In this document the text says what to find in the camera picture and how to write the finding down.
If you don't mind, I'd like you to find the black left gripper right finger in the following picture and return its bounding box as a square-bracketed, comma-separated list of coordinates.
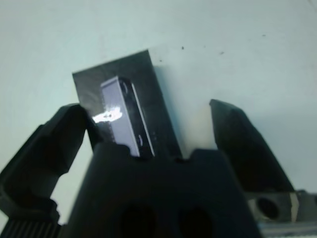
[209, 99, 296, 193]

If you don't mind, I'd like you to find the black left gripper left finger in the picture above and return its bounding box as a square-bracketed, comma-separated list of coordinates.
[0, 103, 104, 224]

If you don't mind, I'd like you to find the black printed box lid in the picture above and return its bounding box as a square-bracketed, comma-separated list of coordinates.
[72, 49, 184, 160]

